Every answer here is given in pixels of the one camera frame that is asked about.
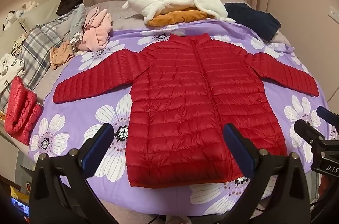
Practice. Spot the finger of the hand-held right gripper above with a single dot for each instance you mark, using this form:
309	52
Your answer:
308	132
324	112

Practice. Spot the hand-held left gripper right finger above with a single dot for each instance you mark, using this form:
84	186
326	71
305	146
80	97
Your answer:
238	151

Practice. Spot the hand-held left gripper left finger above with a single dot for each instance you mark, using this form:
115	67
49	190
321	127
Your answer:
96	151

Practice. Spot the red puffer jacket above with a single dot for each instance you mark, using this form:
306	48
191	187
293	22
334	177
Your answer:
21	107
180	97

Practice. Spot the purple floral blanket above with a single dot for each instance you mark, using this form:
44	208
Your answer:
79	112

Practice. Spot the folded red puffer jacket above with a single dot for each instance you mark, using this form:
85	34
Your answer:
21	107

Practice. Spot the small screen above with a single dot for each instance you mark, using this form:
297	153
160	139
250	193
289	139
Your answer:
20	208

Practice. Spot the small tan garment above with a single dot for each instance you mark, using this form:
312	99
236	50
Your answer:
62	56

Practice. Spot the grey plaid shirt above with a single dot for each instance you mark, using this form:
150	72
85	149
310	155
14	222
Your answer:
39	46

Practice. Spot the white printed garment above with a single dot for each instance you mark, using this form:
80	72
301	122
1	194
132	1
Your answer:
10	67

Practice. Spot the navy garment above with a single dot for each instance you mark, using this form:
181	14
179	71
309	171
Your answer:
251	17

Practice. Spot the pink garment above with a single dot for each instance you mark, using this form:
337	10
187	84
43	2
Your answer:
95	30

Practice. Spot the cream printed cushion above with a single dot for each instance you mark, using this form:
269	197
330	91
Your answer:
18	45

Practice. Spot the grey-blue garment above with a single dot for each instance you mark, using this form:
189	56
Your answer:
76	20

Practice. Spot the orange garment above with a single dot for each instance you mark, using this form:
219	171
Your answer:
177	17

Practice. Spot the black garment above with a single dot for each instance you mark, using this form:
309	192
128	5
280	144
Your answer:
67	5

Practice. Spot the beige pillow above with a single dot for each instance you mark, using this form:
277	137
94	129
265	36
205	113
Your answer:
42	12

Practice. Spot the white plush toy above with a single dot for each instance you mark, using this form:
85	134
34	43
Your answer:
12	19
29	5

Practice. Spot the wall socket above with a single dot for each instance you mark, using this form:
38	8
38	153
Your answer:
334	15

